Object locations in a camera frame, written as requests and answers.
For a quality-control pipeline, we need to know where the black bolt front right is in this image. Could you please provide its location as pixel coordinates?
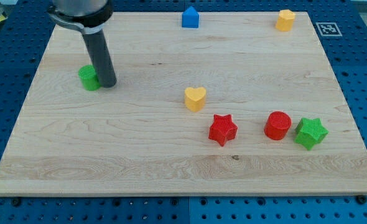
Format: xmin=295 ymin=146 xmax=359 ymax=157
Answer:
xmin=356 ymin=195 xmax=367 ymax=205

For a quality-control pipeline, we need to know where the yellow hexagon block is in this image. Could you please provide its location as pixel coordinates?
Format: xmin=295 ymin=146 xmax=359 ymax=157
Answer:
xmin=275 ymin=9 xmax=296 ymax=32

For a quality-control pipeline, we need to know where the red star block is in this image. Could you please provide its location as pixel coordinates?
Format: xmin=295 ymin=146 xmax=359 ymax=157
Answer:
xmin=208 ymin=114 xmax=238 ymax=147

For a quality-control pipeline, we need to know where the black bolt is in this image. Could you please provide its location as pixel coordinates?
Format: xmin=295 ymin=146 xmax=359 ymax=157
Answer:
xmin=11 ymin=197 xmax=22 ymax=207
xmin=356 ymin=195 xmax=367 ymax=205

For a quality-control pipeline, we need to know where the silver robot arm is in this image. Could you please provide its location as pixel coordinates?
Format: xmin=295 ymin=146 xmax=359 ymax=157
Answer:
xmin=47 ymin=0 xmax=117 ymax=88

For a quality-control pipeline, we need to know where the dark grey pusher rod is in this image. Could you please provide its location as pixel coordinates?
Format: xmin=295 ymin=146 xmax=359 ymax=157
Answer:
xmin=82 ymin=30 xmax=117 ymax=88

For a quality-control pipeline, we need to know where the green cylinder block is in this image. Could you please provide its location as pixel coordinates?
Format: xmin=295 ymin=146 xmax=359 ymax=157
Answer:
xmin=78 ymin=65 xmax=101 ymax=91

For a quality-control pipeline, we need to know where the red cylinder block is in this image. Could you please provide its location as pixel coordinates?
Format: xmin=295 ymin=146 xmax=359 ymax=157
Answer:
xmin=264 ymin=111 xmax=292 ymax=141

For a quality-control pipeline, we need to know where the green star block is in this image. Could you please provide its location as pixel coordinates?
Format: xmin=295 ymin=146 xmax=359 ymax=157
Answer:
xmin=294 ymin=118 xmax=329 ymax=151

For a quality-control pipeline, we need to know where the blue house-shaped block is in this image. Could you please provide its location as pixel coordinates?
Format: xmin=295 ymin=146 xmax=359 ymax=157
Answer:
xmin=182 ymin=6 xmax=200 ymax=28

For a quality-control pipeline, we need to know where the white fiducial marker tag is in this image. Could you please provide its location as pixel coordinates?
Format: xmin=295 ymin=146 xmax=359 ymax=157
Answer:
xmin=316 ymin=22 xmax=342 ymax=37

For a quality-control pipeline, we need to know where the light wooden board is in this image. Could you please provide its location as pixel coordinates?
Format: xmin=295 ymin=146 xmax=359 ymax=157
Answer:
xmin=0 ymin=12 xmax=367 ymax=197

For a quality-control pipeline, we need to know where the black bolt front left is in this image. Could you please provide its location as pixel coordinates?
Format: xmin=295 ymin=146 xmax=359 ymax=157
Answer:
xmin=11 ymin=197 xmax=22 ymax=207

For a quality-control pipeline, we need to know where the yellow heart block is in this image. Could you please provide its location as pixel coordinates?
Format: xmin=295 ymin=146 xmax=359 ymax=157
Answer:
xmin=184 ymin=87 xmax=207 ymax=112

